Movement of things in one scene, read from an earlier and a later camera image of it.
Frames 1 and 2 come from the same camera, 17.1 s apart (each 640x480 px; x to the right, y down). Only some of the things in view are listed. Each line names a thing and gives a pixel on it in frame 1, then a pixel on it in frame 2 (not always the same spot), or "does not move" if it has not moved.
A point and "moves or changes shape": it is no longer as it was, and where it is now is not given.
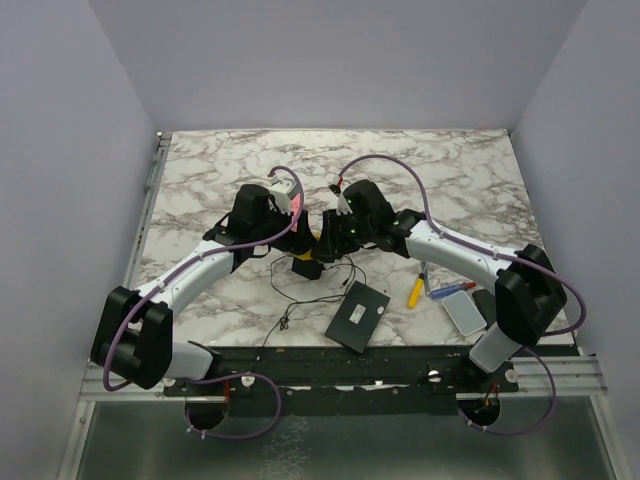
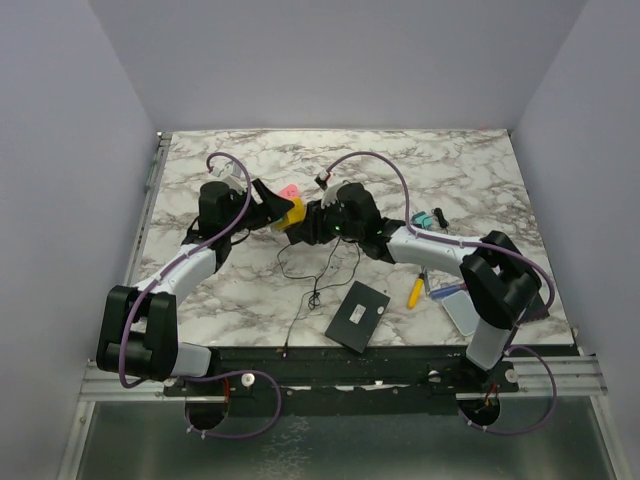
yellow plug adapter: [304, 256] moves or changes shape
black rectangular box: [357, 316] does not move
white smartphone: [465, 313] does not move
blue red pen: [447, 291] does not move
